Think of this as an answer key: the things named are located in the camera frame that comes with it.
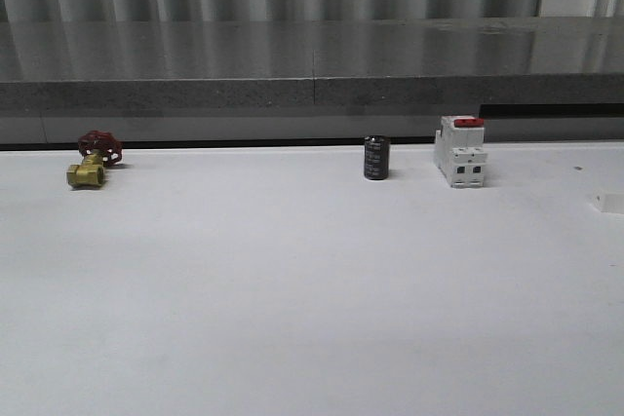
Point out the white circuit breaker red switch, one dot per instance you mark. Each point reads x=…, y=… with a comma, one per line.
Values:
x=459, y=151

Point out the brass valve with red handwheel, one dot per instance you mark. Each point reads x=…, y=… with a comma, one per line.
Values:
x=100, y=150

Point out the grey stone bench ledge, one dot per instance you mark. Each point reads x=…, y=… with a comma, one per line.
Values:
x=151, y=82

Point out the black cylindrical capacitor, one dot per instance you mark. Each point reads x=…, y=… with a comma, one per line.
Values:
x=376, y=157

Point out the white half-ring pipe clamp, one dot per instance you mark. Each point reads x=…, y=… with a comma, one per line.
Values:
x=608, y=202

